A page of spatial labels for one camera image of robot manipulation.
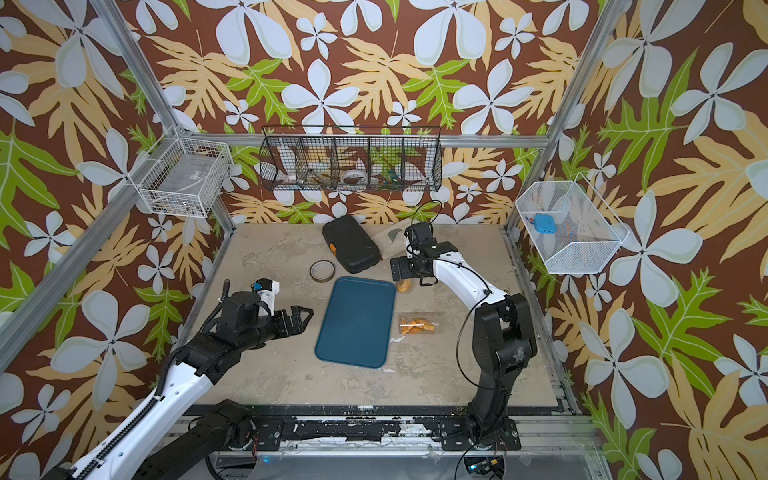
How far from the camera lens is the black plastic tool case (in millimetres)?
1057

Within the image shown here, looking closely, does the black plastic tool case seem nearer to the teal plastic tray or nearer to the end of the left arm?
the teal plastic tray

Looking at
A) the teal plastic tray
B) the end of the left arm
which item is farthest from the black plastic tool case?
the end of the left arm
